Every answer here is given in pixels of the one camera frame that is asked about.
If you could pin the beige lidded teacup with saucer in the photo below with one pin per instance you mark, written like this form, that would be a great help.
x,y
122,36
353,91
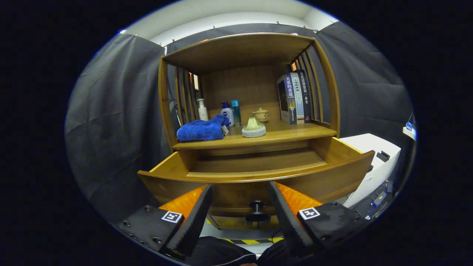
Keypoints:
x,y
261,115

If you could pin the teal bottle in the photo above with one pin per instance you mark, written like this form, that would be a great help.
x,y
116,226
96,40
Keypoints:
x,y
236,114

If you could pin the white plastic cabinet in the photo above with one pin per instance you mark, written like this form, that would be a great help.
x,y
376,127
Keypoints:
x,y
377,159

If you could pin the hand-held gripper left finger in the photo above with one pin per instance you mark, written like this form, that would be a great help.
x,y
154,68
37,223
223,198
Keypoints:
x,y
190,221

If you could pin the white pump bottle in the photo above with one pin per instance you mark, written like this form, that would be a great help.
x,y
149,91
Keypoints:
x,y
203,112

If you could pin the wooden countertop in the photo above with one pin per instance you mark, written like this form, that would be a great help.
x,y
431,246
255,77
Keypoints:
x,y
292,131

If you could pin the book with pale spine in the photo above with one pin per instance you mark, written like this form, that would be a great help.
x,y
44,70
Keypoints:
x,y
298,98

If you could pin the black book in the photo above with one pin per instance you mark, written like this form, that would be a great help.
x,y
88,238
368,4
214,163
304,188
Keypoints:
x,y
306,96

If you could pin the grey book with blue spine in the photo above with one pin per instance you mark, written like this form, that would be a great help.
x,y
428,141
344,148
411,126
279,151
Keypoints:
x,y
287,99

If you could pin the black backdrop cloth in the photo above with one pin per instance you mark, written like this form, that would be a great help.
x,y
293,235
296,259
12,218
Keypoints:
x,y
111,122

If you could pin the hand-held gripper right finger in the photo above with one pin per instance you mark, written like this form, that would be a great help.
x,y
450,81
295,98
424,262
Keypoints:
x,y
288,220

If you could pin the blue towel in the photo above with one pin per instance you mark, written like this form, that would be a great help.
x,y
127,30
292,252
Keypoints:
x,y
201,131

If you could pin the black electronic equipment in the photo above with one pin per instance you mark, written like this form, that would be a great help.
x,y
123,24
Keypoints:
x,y
375,201

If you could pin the wooden drawer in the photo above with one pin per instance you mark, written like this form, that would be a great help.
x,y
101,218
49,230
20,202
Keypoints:
x,y
332,181

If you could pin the person's dark trousers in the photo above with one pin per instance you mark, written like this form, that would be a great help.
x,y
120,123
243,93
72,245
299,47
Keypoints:
x,y
218,253

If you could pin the white bottle with blue cap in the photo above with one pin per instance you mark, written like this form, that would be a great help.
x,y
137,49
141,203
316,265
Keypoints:
x,y
228,114

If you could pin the wooden cabinet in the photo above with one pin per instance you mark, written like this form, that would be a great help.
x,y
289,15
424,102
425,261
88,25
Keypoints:
x,y
240,85

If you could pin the yellow black hazard tape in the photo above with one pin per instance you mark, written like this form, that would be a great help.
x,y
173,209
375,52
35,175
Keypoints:
x,y
255,241

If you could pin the white power strip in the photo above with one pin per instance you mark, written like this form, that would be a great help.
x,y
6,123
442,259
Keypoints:
x,y
409,129

